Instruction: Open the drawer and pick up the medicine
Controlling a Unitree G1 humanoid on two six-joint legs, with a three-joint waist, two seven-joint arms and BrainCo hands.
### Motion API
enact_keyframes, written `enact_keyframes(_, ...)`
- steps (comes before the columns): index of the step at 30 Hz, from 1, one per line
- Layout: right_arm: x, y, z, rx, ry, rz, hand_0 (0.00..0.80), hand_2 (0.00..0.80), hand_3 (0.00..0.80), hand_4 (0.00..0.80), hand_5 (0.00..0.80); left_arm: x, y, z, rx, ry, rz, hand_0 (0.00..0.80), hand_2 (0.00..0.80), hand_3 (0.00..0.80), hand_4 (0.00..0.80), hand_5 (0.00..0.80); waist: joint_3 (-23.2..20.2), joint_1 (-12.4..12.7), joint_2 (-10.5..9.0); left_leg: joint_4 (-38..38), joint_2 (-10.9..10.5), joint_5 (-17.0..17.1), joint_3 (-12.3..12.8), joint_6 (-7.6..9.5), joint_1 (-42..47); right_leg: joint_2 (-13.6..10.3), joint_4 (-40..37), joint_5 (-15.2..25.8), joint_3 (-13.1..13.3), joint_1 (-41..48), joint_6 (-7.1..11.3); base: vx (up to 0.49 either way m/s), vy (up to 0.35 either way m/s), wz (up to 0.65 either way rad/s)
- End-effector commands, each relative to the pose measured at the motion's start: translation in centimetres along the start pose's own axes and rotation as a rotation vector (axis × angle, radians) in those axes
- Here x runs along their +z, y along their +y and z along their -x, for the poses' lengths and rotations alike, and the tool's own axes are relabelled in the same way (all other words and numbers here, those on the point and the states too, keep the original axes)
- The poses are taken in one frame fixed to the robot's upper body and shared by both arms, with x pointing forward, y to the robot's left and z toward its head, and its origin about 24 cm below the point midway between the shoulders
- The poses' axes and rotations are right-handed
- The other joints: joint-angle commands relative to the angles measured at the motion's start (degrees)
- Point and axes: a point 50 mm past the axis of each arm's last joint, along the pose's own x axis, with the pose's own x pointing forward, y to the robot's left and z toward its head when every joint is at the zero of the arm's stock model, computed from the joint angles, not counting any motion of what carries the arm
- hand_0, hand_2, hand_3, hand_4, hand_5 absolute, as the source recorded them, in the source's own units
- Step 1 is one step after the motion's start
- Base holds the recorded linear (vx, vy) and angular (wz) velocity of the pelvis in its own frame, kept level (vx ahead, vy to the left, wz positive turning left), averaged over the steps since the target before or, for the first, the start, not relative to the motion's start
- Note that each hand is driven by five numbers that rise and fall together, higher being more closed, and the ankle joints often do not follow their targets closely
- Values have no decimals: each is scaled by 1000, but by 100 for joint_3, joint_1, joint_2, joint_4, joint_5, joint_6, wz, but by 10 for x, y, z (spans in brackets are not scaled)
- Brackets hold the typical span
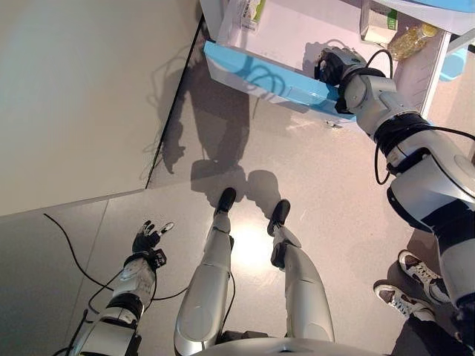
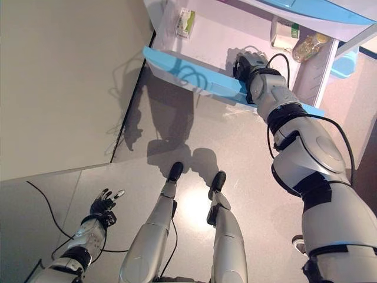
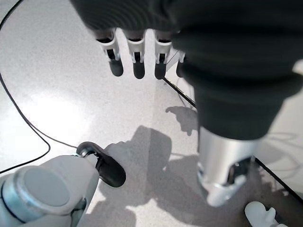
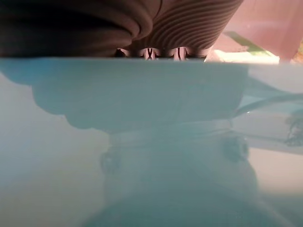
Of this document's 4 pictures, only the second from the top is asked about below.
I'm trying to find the blue handled white cart drawer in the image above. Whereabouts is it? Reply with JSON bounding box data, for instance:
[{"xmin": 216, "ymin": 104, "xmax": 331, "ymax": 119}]
[
  {"xmin": 143, "ymin": 7, "xmax": 339, "ymax": 117},
  {"xmin": 217, "ymin": 0, "xmax": 373, "ymax": 26}
]

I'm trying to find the brown white sneaker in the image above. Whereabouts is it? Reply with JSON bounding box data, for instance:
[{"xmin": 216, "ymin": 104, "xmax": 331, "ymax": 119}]
[{"xmin": 292, "ymin": 234, "xmax": 306, "ymax": 254}]

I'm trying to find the blue lidded waste bin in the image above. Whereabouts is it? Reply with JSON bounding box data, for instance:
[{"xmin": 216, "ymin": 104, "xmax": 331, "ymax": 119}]
[{"xmin": 331, "ymin": 48, "xmax": 359, "ymax": 79}]

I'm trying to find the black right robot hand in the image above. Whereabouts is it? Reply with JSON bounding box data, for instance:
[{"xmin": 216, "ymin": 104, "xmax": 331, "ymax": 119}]
[{"xmin": 235, "ymin": 48, "xmax": 269, "ymax": 72}]

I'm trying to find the yellow pill bottle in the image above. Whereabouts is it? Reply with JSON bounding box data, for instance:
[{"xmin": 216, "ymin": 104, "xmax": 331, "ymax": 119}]
[{"xmin": 292, "ymin": 32, "xmax": 329, "ymax": 62}]

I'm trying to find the black right robot foot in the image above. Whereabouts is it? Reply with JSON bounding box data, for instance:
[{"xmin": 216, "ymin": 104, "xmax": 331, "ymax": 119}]
[{"xmin": 208, "ymin": 170, "xmax": 227, "ymax": 192}]

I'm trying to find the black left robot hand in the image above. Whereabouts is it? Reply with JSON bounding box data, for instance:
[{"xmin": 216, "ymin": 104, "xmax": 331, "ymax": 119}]
[{"xmin": 90, "ymin": 188, "xmax": 127, "ymax": 218}]

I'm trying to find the white medical cart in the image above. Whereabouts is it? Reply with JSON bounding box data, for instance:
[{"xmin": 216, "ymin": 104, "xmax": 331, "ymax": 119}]
[{"xmin": 143, "ymin": 0, "xmax": 377, "ymax": 119}]

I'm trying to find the silver right robot leg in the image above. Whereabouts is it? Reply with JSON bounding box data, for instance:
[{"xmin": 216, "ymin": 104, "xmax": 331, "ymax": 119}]
[{"xmin": 207, "ymin": 191, "xmax": 248, "ymax": 283}]

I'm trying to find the silver left robot leg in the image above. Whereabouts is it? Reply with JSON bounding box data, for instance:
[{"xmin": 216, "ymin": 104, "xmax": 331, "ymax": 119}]
[{"xmin": 119, "ymin": 179, "xmax": 177, "ymax": 283}]

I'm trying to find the white medicine box green edge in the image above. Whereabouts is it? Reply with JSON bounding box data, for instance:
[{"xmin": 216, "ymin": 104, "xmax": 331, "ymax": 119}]
[{"xmin": 270, "ymin": 17, "xmax": 301, "ymax": 50}]

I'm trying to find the thin black floor cable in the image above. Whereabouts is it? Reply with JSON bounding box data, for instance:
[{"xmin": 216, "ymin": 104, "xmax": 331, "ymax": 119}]
[{"xmin": 26, "ymin": 180, "xmax": 130, "ymax": 254}]

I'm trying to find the black robot foot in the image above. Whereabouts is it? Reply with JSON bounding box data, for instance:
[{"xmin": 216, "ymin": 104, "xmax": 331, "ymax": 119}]
[
  {"xmin": 167, "ymin": 161, "xmax": 184, "ymax": 182},
  {"xmin": 208, "ymin": 170, "xmax": 227, "ymax": 192}
]

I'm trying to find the silver robot leg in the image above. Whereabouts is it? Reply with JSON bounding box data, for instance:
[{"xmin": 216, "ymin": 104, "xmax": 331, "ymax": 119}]
[
  {"xmin": 119, "ymin": 179, "xmax": 177, "ymax": 283},
  {"xmin": 207, "ymin": 191, "xmax": 248, "ymax": 283}
]

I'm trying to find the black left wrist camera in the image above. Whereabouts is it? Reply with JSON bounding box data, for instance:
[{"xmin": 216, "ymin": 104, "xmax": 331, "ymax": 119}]
[{"xmin": 102, "ymin": 210, "xmax": 117, "ymax": 226}]

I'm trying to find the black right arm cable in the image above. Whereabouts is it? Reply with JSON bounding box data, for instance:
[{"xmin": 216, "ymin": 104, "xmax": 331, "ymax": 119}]
[{"xmin": 266, "ymin": 52, "xmax": 354, "ymax": 180}]

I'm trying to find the black left robot foot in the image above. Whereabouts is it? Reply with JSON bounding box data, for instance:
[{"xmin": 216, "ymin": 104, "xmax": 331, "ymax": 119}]
[{"xmin": 167, "ymin": 161, "xmax": 184, "ymax": 182}]

